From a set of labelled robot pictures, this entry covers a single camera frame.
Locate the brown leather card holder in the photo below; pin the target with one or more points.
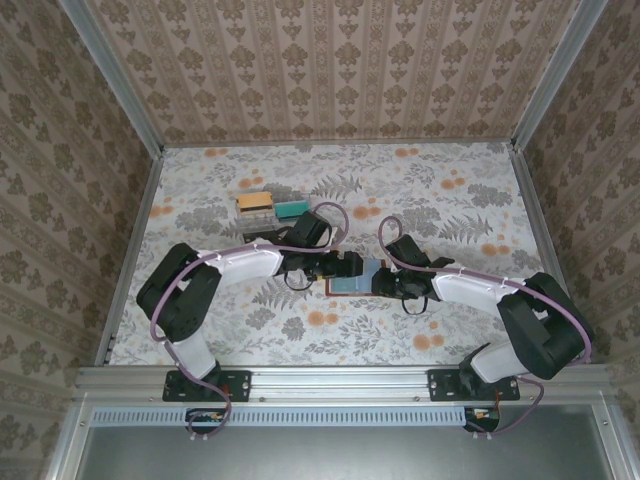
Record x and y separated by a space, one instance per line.
350 286

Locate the gold credit card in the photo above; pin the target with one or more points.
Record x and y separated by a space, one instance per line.
255 201

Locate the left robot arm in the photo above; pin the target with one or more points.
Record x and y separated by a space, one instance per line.
250 262

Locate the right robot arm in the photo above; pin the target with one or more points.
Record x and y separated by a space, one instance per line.
460 290

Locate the blue grey credit card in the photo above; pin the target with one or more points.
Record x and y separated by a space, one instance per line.
346 286

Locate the teal credit card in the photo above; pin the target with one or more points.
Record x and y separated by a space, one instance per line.
291 211

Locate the clear plastic card stand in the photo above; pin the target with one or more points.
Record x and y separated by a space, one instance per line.
257 224

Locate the grey metal panel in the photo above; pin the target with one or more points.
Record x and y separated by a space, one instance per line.
340 452

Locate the aluminium front rail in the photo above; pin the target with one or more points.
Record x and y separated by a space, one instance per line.
340 382

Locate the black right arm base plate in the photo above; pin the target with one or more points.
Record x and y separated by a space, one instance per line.
445 385

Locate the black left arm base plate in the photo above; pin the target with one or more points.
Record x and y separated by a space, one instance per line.
235 385

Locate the aluminium side rail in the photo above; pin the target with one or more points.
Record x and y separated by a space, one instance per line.
550 240
127 260

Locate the aluminium corner post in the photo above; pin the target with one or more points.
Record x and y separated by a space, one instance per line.
555 75
110 75

